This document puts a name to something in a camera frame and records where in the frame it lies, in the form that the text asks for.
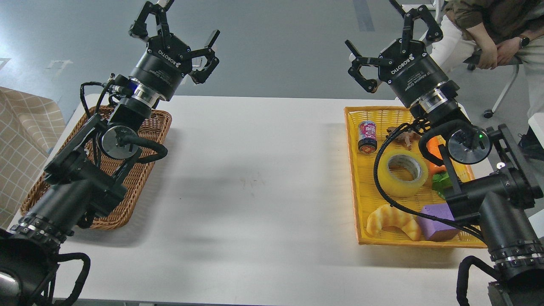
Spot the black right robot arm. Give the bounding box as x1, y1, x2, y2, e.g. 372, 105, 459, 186
345, 0, 543, 306

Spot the purple foam cube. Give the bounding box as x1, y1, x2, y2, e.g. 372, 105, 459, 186
416, 203, 460, 242

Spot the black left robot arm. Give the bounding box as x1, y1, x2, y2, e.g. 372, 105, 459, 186
1, 0, 220, 306

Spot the beige checkered cloth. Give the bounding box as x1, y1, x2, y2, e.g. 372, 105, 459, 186
0, 88, 65, 229

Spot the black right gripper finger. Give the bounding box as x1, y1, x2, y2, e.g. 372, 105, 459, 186
389, 0, 443, 43
345, 40, 385, 94

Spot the brown toy lion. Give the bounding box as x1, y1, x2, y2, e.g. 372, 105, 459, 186
394, 130, 422, 151

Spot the yellow tape roll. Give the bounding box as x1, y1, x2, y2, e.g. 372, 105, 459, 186
377, 149, 429, 198

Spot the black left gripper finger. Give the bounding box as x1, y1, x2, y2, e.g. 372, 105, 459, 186
189, 29, 220, 85
129, 0, 175, 42

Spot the yellow plastic basket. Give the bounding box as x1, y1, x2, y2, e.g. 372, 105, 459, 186
344, 106, 486, 249

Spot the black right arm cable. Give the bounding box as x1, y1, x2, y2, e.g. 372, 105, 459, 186
374, 119, 487, 243

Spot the orange toy carrot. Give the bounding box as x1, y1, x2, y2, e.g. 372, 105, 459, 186
427, 136, 451, 199

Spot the toy croissant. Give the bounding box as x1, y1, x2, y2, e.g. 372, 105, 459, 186
365, 204, 422, 241

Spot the small soda can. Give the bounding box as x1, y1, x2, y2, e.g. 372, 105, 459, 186
357, 120, 377, 154

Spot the white office chair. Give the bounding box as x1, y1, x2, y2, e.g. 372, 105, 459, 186
399, 0, 521, 119

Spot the seated person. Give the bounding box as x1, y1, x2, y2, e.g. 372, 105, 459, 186
431, 0, 544, 117

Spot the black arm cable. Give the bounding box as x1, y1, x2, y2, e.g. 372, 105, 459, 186
374, 119, 487, 243
80, 73, 168, 164

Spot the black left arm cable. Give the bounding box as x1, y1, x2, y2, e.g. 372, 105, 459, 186
80, 73, 168, 164

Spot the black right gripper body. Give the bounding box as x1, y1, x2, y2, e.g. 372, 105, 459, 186
378, 39, 449, 108

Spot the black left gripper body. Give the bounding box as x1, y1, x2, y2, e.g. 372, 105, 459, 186
129, 34, 192, 101

